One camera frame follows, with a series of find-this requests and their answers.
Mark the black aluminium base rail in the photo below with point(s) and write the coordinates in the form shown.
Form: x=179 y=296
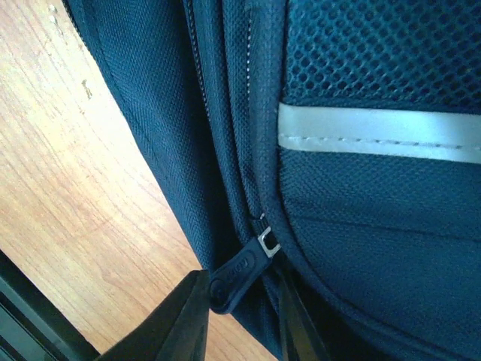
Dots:
x=32 y=328

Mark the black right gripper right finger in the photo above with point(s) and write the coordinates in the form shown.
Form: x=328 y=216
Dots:
x=299 y=339

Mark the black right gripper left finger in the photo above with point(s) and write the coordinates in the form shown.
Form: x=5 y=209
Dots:
x=175 y=330

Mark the navy blue backpack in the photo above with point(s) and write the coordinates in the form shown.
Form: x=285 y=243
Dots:
x=336 y=141

